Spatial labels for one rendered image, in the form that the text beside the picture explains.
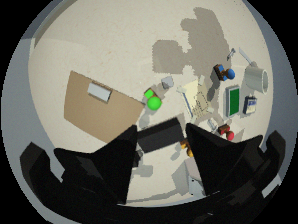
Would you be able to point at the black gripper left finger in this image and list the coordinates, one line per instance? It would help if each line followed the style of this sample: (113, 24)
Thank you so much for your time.
(111, 165)

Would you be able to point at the orange rubber stamp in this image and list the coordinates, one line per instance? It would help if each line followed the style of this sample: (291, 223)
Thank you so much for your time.
(184, 144)

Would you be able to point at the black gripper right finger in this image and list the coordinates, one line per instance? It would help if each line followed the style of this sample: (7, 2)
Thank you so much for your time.
(216, 157)

